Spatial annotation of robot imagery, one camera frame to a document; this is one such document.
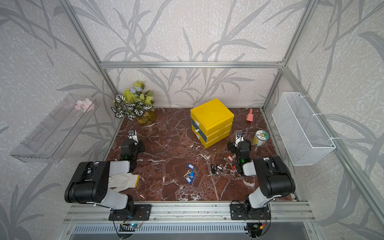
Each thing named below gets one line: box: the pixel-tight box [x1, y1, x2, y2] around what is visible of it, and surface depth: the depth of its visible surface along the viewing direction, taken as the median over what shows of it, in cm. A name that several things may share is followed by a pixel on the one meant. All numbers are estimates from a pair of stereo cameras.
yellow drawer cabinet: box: [190, 98, 235, 149], surface depth 90 cm
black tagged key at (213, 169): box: [210, 164, 216, 175], surface depth 91 cm
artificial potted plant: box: [110, 80, 156, 125], surface depth 93 cm
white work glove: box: [108, 172, 140, 193], surface depth 86 cm
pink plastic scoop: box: [246, 108, 254, 122], surface depth 114 cm
